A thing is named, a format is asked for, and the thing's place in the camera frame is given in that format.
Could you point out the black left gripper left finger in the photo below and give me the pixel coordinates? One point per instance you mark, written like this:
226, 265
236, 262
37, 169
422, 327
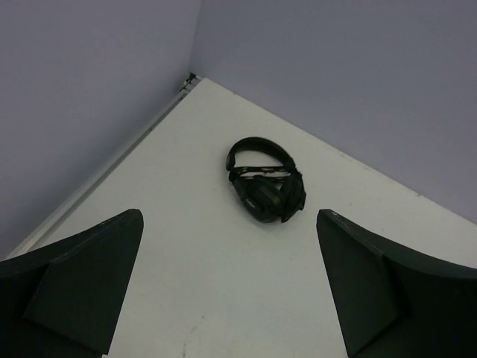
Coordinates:
65, 299

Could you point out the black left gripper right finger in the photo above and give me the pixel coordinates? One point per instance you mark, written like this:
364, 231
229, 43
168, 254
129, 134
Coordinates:
393, 301

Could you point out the black wrapped headphones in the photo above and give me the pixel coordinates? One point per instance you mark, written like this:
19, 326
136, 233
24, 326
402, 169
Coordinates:
268, 193

